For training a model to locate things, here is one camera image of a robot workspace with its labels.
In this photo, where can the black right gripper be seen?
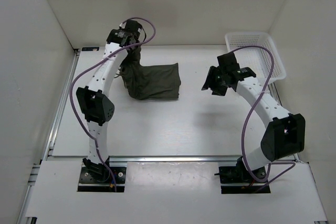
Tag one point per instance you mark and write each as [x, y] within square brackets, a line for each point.
[210, 82]

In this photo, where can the olive green shorts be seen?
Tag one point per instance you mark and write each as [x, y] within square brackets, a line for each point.
[158, 82]

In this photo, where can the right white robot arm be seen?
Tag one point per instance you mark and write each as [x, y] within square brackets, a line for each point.
[284, 131]

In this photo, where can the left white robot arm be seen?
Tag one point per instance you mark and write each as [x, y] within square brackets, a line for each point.
[93, 99]

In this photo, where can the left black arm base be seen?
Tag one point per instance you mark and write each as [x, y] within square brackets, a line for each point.
[97, 178]

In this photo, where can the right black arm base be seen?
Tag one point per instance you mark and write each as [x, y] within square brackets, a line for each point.
[236, 180]

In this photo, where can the black corner label plate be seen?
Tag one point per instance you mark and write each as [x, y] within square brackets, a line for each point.
[90, 48]

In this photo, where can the white perforated plastic basket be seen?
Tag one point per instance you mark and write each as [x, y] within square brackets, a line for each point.
[254, 48]

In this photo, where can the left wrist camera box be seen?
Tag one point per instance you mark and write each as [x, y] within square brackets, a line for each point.
[131, 26]

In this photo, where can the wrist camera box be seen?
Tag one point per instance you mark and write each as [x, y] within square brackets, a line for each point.
[228, 62]
[131, 26]

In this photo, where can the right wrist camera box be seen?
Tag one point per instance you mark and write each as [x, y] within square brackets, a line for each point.
[228, 62]

